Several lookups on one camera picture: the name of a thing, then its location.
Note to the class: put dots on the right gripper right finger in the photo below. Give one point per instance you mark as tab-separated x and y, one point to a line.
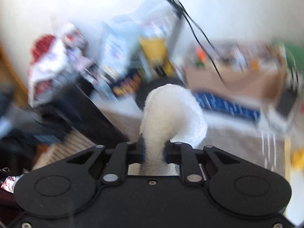
183	155

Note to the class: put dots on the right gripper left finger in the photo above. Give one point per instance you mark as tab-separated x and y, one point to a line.
123	155

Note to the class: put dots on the white terry cloth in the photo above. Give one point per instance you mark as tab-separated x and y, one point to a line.
171	113

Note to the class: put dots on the blue patterned pouch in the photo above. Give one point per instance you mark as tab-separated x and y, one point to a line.
218	104

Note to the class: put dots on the round cookie tin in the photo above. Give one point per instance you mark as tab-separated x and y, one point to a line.
124	86

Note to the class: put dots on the striped beige towel mat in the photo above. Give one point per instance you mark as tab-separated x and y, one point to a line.
238	137

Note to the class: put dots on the green orange capped bottle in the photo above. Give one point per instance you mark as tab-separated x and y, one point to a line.
201	58

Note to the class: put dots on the yellow cylindrical canister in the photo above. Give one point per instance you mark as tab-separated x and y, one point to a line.
155	52

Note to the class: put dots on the brown cardboard box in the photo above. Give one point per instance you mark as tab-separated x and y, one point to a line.
256	69

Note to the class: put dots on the blue white tissue pack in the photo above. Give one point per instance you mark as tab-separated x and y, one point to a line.
119	41

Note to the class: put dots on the pile of clothes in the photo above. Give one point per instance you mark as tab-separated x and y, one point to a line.
56	60

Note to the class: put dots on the black charger plug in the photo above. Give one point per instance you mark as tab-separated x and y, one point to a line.
286	102

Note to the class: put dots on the black desk lamp stand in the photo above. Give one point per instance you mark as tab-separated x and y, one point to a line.
157	81

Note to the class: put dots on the green pouch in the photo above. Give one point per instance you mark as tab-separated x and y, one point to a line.
294	55

